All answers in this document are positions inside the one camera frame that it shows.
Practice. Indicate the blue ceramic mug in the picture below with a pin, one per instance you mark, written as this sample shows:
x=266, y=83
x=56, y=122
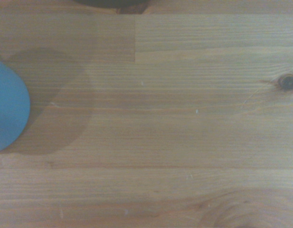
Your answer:
x=8, y=107

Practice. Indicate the black round mug rack base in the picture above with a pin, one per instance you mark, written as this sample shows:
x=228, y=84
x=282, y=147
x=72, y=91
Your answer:
x=110, y=2

